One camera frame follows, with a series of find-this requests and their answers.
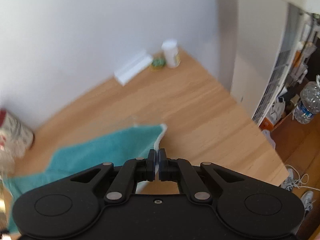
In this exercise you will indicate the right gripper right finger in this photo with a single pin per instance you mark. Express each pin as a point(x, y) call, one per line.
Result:
point(185, 176)

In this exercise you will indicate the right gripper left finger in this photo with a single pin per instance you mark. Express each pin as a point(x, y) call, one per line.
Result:
point(125, 178)

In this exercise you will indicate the teal towel white trim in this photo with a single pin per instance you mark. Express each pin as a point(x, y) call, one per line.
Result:
point(116, 147)

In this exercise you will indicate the green yellow round tin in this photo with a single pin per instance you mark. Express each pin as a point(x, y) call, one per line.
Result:
point(157, 64)

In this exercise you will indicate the folded white tissue paper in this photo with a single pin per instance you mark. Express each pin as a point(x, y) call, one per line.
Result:
point(137, 64)

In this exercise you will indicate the white pill bottle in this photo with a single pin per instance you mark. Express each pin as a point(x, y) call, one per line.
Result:
point(171, 53)

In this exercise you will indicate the white sneaker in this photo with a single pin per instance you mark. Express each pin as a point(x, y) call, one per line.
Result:
point(292, 180)

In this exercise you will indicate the red lid travel tumbler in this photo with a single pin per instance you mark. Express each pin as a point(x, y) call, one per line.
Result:
point(16, 138)

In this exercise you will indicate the large water bottle on floor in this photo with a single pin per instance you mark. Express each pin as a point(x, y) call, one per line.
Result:
point(308, 105)

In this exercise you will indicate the white air conditioner unit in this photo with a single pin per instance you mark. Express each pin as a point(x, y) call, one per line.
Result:
point(274, 37)

